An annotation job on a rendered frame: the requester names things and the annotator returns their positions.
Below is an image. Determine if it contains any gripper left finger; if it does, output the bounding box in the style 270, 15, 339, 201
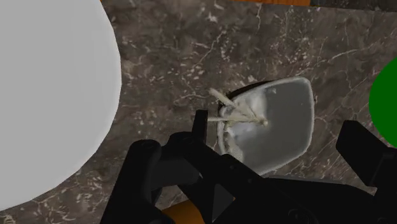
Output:
99, 109, 265, 224

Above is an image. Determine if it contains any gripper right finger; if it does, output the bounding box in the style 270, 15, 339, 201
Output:
335, 119, 397, 206

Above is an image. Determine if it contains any white square dish with sticks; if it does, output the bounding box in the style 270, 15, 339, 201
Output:
207, 76, 316, 176

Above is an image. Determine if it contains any green round object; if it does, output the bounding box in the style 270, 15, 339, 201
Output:
368, 57, 397, 149

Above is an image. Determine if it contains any large white round plate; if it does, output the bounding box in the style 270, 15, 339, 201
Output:
0, 0, 122, 213

